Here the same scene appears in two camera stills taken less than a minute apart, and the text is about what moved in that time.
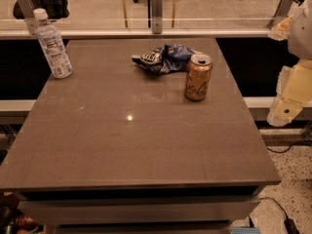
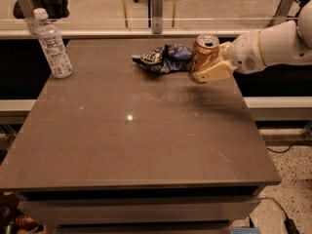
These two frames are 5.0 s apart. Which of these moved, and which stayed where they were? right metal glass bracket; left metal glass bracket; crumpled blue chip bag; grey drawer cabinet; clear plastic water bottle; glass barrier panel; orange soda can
Moved: orange soda can
Stayed: grey drawer cabinet; glass barrier panel; clear plastic water bottle; right metal glass bracket; crumpled blue chip bag; left metal glass bracket
